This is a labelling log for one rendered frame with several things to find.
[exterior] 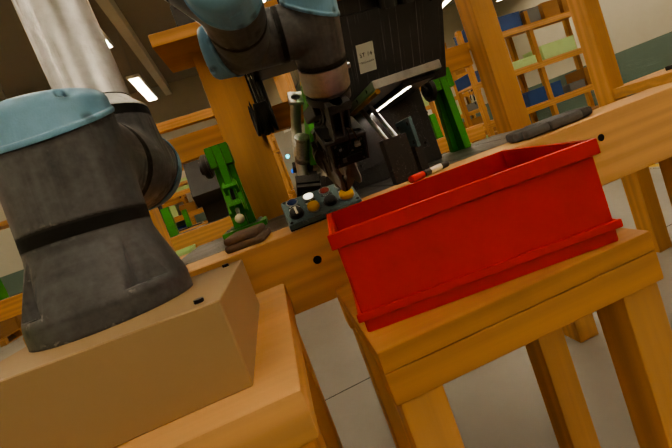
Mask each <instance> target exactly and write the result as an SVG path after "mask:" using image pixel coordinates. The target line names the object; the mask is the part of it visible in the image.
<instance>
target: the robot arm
mask: <svg viewBox="0 0 672 448"><path fill-rule="evenodd" d="M11 1H12V3H13V5H14V8H15V10H16V12H17V14H18V16H19V19H20V21H21V23H22V25H23V27H24V30H25V32H26V34H27V36H28V38H29V41H30V43H31V45H32V47H33V49H34V52H35V54H36V56H37V58H38V60H39V63H40V65H41V67H42V69H43V71H44V74H45V76H46V78H47V80H48V82H49V85H50V87H51V90H44V91H38V92H33V93H28V94H24V95H20V96H16V97H13V98H9V99H6V100H3V101H1V102H0V203H1V206H2V208H3V211H4V214H5V216H6V219H7V222H8V224H9V227H10V230H11V233H12V235H13V238H14V241H15V243H16V246H17V249H18V251H19V254H20V257H21V259H22V262H23V267H24V274H23V297H22V319H21V330H22V335H23V337H24V340H25V343H26V345H27V348H28V351H29V352H31V353H33V352H40V351H45V350H48V349H52V348H56V347H59V346H62V345H65V344H68V343H71V342H74V341H77V340H80V339H82V338H85V337H88V336H91V335H93V334H96V333H98V332H101V331H103V330H106V329H108V328H111V327H113V326H116V325H118V324H121V323H123V322H125V321H128V320H130V319H132V318H134V317H137V316H139V315H141V314H143V313H145V312H148V311H150V310H152V309H154V308H156V307H158V306H160V305H162V304H164V303H166V302H168V301H170V300H172V299H173V298H175V297H177V296H179V295H180V294H182V293H184V292H185V291H187V290H188V289H189V288H191V287H192V285H193V283H192V280H191V277H190V274H189V271H188V269H187V267H186V265H185V264H184V262H183V261H182V260H181V259H180V257H179V256H178V255H177V254H176V252H175V251H174V250H173V249H172V247H171V246H170V245H169V244H168V242H167V241H166V240H165V239H164V237H163V236H162V235H161V234H160V232H159V231H158V230H157V229H156V227H155V226H154V224H153V222H152V219H151V217H150V213H149V210H152V209H154V208H156V207H158V206H160V205H162V204H164V203H165V202H166V201H168V200H169V199H170V198H171V197H172V196H173V194H174V193H175V192H176V190H177V188H178V186H179V184H180V181H181V176H182V165H181V160H180V157H179V155H178V153H177V152H176V150H175V149H174V147H173V146H172V145H171V144H170V143H169V142H168V141H167V140H166V139H164V138H162V137H161V135H160V133H159V130H158V128H157V126H156V124H155V121H154V119H153V117H152V115H151V113H150V110H149V108H148V106H147V105H146V104H145V103H143V102H141V101H138V100H136V99H134V98H132V97H131V95H130V93H129V91H128V89H127V86H126V84H125V82H124V80H123V77H122V75H121V73H120V71H119V68H118V66H117V64H116V62H115V59H114V57H113V55H112V53H111V50H110V48H109V46H108V44H107V41H106V39H105V37H104V35H103V32H102V30H101V28H100V26H99V23H98V21H97V19H96V17H95V14H94V12H93V10H92V8H91V5H90V3H89V1H88V0H11ZM165 1H167V2H168V3H170V4H171V5H173V6H174V7H176V8H177V9H179V10H180V11H182V12H183V13H184V14H186V15H187V16H189V17H190V18H192V19H193V20H195V21H196V22H198V23H199V24H200V25H201V26H200V27H199V28H198V29H197V38H198V42H199V46H200V49H201V52H202V55H203V57H204V60H205V62H206V65H207V67H208V68H209V71H210V73H211V74H212V75H213V76H214V77H215V78H216V79H219V80H223V79H227V78H232V77H242V76H244V75H245V74H248V73H252V72H255V71H259V70H263V69H266V68H270V67H274V66H277V65H281V64H285V63H288V62H291V61H294V60H295V61H296V65H297V70H298V74H299V78H300V82H301V86H302V89H303V93H304V94H305V95H306V99H307V103H308V105H309V106H308V107H307V108H306V110H305V111H304V112H303V115H304V118H305V121H306V123H307V124H310V123H315V124H314V128H313V129H312V131H311V134H312V135H313V139H314V141H313V142H310V144H311V146H312V154H313V158H314V160H315V161H316V163H317V165H318V166H319V167H320V168H321V169H322V170H323V171H324V172H325V173H326V175H327V176H328V177H329V179H330V180H331V181H332V182H333V183H334V184H335V185H336V186H337V187H338V188H339V189H341V190H343V191H345V192H346V191H348V190H350V188H351V187H352V185H353V183H354V180H356V181H357V182H359V183H361V182H362V177H361V174H360V172H359V170H358V162H359V161H361V160H364V159H367V157H368V158H370V154H369V147H368V141H367V134H366V130H365V129H364V128H363V127H362V126H361V125H360V124H359V123H358V122H357V121H356V120H355V119H354V118H353V116H350V112H349V109H351V102H350V99H349V98H350V97H351V89H350V77H349V73H348V68H350V67H351V64H350V62H347V60H346V52H345V46H344V40H343V34H342V28H341V22H340V11H339V9H338V4H337V0H279V3H280V4H276V5H274V6H271V7H267V8H265V7H264V3H263V0H165ZM364 138H365V140H364ZM365 144H366V147H365ZM342 167H343V170H344V178H342V174H341V172H340V171H339V168H342Z"/></svg>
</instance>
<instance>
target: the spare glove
mask: <svg viewBox="0 0 672 448"><path fill-rule="evenodd" d="M590 114H592V108H591V107H590V106H584V107H581V108H577V109H573V110H570V111H566V112H564V113H561V114H558V115H554V116H551V117H549V118H546V119H543V120H541V121H538V122H536V123H533V124H530V125H528V126H525V127H524V128H522V129H519V130H517V131H514V132H511V133H509V134H507V135H506V140H507V142H509V143H514V142H520V141H522V140H525V139H531V138H533V137H536V136H538V135H541V134H543V133H546V132H548V131H552V130H556V129H558V128H561V127H563V126H566V125H568V124H571V123H573V122H576V121H578V120H580V119H581V118H584V117H586V116H589V115H590Z"/></svg>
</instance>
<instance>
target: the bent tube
mask: <svg viewBox="0 0 672 448"><path fill-rule="evenodd" d="M287 96H288V102H289V105H290V117H291V134H292V145H293V153H294V159H295V157H296V141H295V138H294V137H295V135H296V134H298V133H302V128H301V105H303V104H304V100H303V96H302V92H301V91H298V92H287ZM295 164H296V170H297V175H298V176H301V175H309V173H308V168H307V164H306V165H299V164H297V163H296V162H295Z"/></svg>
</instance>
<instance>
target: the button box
mask: <svg viewBox="0 0 672 448"><path fill-rule="evenodd" d="M326 187H327V188H329V191H328V192H326V193H320V192H319V190H320V189H321V188H320V189H318V190H315V191H313V192H309V193H312V194H313V197H312V198H310V199H304V198H303V196H304V195H305V194H307V193H305V194H304V195H302V196H299V197H297V198H292V199H296V200H297V202H296V204H294V205H288V204H287V202H288V201H289V200H290V199H289V200H288V201H286V202H283V203H281V207H282V209H283V212H284V215H285V218H286V221H287V223H288V226H289V228H290V230H291V232H293V231H295V230H298V229H301V228H303V227H306V226H308V225H311V224H314V223H316V222H319V221H322V220H324V219H327V218H326V214H329V213H332V212H334V211H337V210H340V209H343V208H345V207H348V206H351V205H354V204H356V203H359V202H362V199H361V197H360V196H359V195H358V193H357V192H356V190H355V189H354V187H353V186H352V187H351V189H352V190H353V192H354V195H353V196H352V197H351V198H349V199H342V198H340V196H339V192H340V190H341V189H339V188H338V187H336V186H335V184H332V185H329V186H326ZM329 194H332V195H334V196H335V197H336V202H335V203H333V204H331V205H327V204H325V203H324V197H325V196H327V195H329ZM310 201H317V202H319V205H320V207H319V208H318V209H317V210H315V211H309V210H308V208H307V204H308V203H309V202H310ZM293 207H301V208H302V209H303V214H302V215H301V216H300V217H298V218H292V217H291V216H290V210H291V209H292V208H293Z"/></svg>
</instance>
